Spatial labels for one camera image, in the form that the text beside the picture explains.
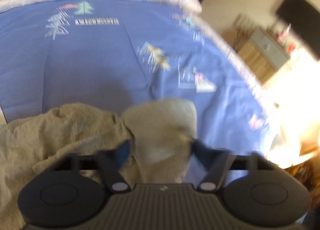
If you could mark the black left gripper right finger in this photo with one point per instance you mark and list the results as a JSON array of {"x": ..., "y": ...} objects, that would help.
[{"x": 252, "y": 188}]

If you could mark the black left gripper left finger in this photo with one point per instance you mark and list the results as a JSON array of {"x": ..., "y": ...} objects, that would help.
[{"x": 74, "y": 189}]

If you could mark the blue patterned bed sheet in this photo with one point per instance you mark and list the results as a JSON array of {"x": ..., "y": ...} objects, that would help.
[{"x": 114, "y": 54}]

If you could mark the grey wooden side cabinet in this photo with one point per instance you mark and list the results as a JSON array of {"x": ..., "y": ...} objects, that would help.
[{"x": 263, "y": 55}]

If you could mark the black television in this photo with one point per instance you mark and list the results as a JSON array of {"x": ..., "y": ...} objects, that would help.
[{"x": 304, "y": 20}]

